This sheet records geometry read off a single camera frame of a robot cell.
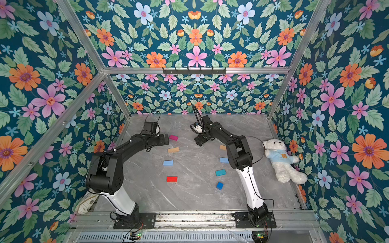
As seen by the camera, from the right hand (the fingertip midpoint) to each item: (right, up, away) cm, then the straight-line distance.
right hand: (203, 137), depth 106 cm
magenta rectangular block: (-21, -1, +2) cm, 21 cm away
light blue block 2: (+13, -14, -11) cm, 22 cm away
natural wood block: (-20, -8, -7) cm, 23 cm away
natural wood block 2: (+13, -7, -5) cm, 16 cm away
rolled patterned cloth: (-59, -32, -29) cm, 74 cm away
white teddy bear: (+44, -7, -18) cm, 48 cm away
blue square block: (+10, -27, -22) cm, 36 cm away
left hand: (-25, 0, -9) cm, 27 cm away
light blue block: (-22, -16, -12) cm, 30 cm away
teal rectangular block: (+11, -21, -16) cm, 28 cm away
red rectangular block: (-19, -25, -16) cm, 35 cm away
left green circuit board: (-32, -46, -34) cm, 66 cm away
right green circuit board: (+28, -46, -34) cm, 64 cm away
